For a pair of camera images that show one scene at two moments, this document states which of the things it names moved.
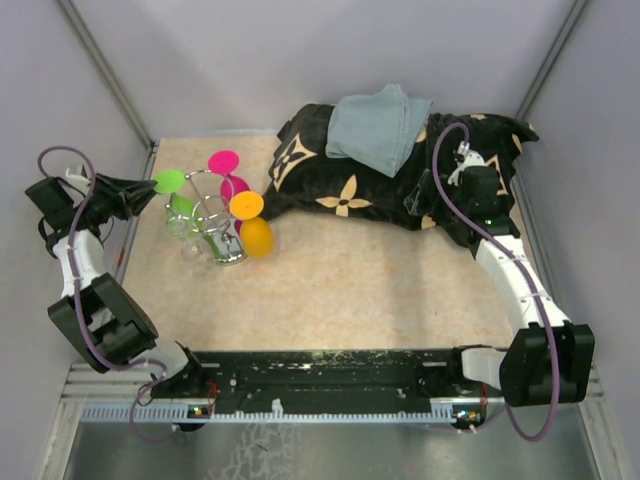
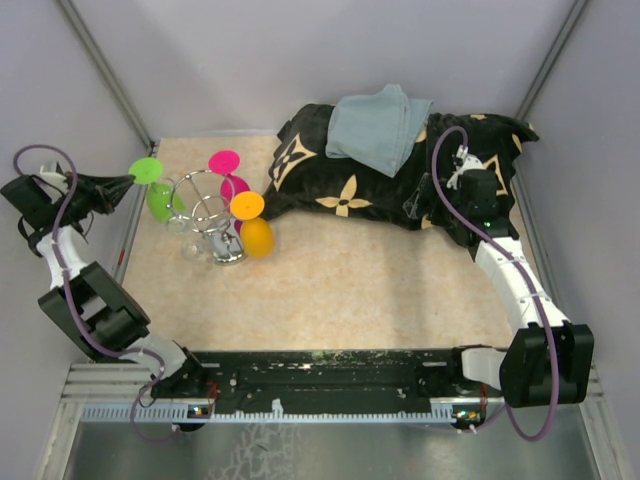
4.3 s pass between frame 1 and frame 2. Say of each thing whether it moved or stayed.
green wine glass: moved
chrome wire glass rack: stayed
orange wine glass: stayed
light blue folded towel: stayed
